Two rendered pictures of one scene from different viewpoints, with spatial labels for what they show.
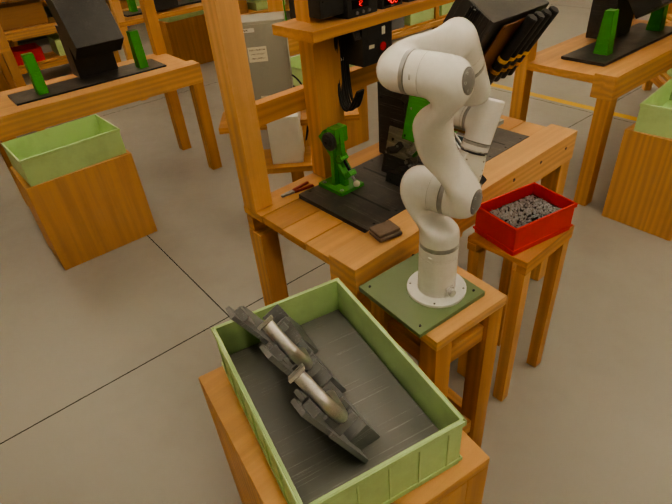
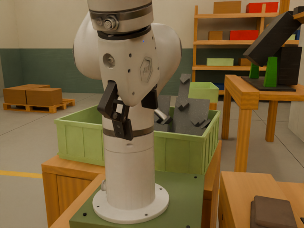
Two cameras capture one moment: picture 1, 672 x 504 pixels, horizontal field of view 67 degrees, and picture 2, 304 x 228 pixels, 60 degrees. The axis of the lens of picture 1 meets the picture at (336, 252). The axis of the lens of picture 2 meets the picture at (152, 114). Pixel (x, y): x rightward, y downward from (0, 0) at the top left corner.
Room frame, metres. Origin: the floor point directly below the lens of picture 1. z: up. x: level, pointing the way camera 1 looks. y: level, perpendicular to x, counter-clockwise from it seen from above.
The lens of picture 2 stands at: (1.73, -0.68, 1.24)
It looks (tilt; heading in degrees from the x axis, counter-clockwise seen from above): 14 degrees down; 137
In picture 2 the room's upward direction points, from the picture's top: straight up
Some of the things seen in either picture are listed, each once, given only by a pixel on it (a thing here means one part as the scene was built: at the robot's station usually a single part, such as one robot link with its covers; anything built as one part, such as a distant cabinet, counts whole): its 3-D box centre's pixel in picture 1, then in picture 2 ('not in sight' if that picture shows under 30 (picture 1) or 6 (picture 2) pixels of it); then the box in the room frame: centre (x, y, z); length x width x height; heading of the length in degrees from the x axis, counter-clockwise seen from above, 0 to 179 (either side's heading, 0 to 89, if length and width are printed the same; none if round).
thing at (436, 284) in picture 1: (437, 266); (130, 166); (1.26, -0.31, 0.96); 0.19 x 0.19 x 0.18
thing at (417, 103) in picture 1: (422, 114); not in sight; (2.00, -0.41, 1.17); 0.13 x 0.12 x 0.20; 129
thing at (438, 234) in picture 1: (430, 206); (140, 78); (1.27, -0.29, 1.18); 0.19 x 0.12 x 0.24; 50
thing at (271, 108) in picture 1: (361, 75); not in sight; (2.38, -0.19, 1.23); 1.30 x 0.05 x 0.09; 129
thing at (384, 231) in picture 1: (385, 230); (272, 215); (1.55, -0.19, 0.92); 0.10 x 0.08 x 0.03; 116
